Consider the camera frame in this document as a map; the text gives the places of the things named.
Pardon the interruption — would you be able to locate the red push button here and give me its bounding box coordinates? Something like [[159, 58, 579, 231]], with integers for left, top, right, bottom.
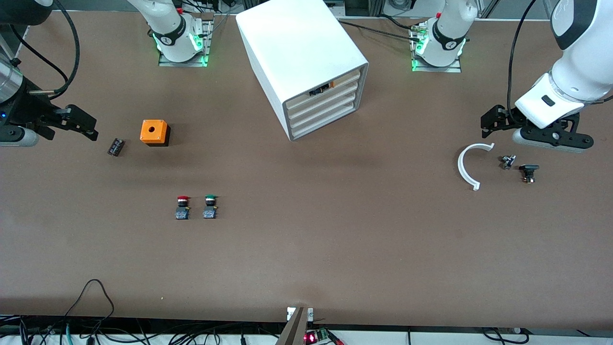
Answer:
[[174, 195, 191, 220]]

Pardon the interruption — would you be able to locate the white plate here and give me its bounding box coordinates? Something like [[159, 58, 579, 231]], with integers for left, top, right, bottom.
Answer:
[[291, 99, 361, 138], [289, 80, 361, 120], [290, 89, 361, 128]]

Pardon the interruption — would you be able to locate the green push button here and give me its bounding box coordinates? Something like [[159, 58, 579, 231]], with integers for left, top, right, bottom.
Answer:
[[202, 194, 219, 220]]

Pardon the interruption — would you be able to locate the white drawer cabinet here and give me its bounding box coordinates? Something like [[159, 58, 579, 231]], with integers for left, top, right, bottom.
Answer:
[[236, 0, 369, 142]]

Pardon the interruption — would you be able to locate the white curved plastic arc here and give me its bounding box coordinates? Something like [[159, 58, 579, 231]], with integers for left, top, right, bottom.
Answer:
[[457, 143, 495, 191]]

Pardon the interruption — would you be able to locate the orange box with hole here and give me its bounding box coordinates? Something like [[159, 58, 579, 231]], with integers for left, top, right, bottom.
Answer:
[[140, 119, 171, 147]]

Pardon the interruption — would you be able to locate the circuit board with red light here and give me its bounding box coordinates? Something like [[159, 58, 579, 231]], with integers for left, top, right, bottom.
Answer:
[[303, 329, 343, 345]]

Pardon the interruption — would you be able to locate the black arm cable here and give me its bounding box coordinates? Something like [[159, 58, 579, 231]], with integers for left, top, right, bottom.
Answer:
[[507, 0, 538, 123], [48, 0, 81, 99]]

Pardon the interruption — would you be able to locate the aluminium arm base plate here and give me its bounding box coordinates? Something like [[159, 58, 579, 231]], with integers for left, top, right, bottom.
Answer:
[[409, 23, 463, 73], [158, 13, 215, 68]]

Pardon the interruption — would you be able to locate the black table cable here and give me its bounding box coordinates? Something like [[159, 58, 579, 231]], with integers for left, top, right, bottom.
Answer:
[[337, 19, 423, 43]]

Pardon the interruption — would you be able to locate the thin black looped cable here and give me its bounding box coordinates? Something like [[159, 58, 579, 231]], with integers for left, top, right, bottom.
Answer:
[[64, 279, 115, 331]]

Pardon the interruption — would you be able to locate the aluminium profile camera mount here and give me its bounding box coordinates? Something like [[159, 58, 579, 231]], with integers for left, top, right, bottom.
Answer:
[[275, 307, 315, 345]]

